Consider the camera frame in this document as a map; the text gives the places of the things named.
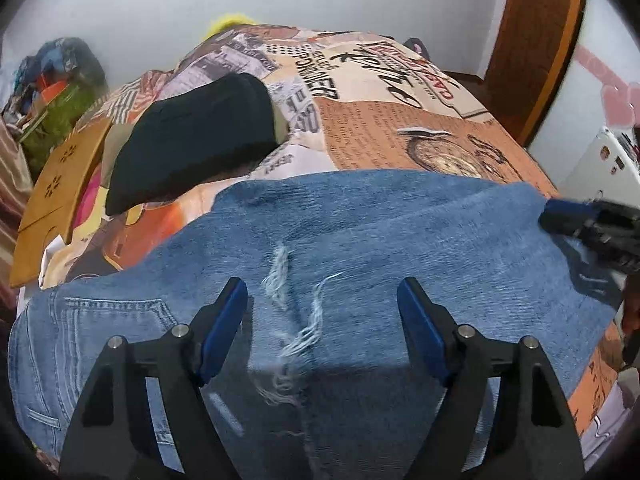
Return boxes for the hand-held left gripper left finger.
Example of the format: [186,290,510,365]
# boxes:
[59,276,249,480]

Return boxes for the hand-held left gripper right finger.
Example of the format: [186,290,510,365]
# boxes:
[396,276,586,480]

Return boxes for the white cloth pile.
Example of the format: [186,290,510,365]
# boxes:
[40,237,66,286]

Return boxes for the pink plastic item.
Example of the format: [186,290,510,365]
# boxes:
[575,45,640,128]

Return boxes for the folded black pants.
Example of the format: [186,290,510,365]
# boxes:
[105,72,281,217]

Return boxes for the white cabinet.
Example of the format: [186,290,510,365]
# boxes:
[557,125,640,206]

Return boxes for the pile of colourful clothes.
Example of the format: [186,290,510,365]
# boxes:
[2,37,108,126]

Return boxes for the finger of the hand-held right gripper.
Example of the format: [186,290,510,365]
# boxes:
[545,198,640,233]
[537,211,640,276]

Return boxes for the blue jeans pants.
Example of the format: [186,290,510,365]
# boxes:
[7,170,626,480]

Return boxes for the brown wooden door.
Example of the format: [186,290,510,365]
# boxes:
[485,0,588,148]

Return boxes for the printed bedspread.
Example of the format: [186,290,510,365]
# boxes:
[37,25,636,461]

